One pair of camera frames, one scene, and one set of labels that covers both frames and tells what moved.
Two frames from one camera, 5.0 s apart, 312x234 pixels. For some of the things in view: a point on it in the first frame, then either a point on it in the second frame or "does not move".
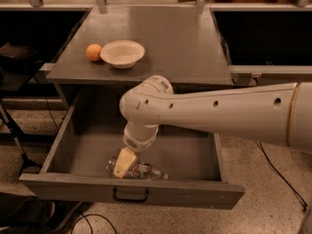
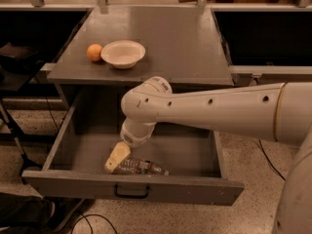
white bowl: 122,54 does not move
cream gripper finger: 124,162 -> 119,153
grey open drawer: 91,132 does not move
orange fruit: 93,52 does not move
